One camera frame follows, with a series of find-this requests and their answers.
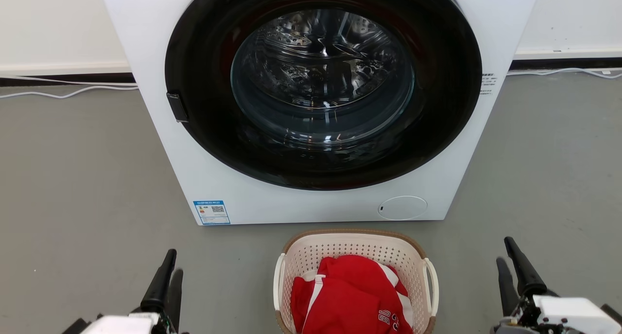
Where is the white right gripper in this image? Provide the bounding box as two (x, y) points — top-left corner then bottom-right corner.
(491, 236), (622, 334)

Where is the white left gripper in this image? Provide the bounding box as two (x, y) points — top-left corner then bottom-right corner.
(80, 249), (184, 334)

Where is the cream perforated laundry basket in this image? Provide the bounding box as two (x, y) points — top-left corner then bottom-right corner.
(273, 229), (440, 334)

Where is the blue energy label sticker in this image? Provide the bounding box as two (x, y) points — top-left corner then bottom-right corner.
(193, 200), (231, 226)

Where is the round white filter cover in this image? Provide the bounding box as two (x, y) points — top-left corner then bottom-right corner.
(378, 195), (428, 221)

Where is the red and white garment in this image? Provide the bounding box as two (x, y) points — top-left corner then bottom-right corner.
(290, 255), (415, 334)

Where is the black round washer door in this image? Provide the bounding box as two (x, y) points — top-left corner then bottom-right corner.
(164, 0), (483, 191)

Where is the small white text sticker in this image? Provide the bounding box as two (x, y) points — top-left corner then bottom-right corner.
(480, 72), (498, 96)

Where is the white front-load washing machine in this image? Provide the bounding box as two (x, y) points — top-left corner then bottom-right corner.
(97, 0), (542, 226)

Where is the black washer door handle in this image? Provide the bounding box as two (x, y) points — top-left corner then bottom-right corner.
(166, 92), (190, 123)

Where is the white floor power cable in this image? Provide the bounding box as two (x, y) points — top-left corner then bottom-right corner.
(505, 67), (622, 80)

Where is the wavy white floor cable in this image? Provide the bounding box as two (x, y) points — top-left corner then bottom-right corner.
(0, 85), (139, 100)

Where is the straight white floor cable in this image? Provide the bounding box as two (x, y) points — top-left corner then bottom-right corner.
(0, 74), (138, 88)

